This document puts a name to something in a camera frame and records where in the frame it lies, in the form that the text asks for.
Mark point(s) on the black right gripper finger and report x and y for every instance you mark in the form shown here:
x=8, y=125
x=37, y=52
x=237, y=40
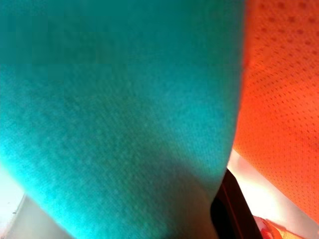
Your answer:
x=231, y=206

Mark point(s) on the teal knit cloth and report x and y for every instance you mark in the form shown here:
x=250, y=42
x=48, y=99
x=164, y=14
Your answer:
x=119, y=99

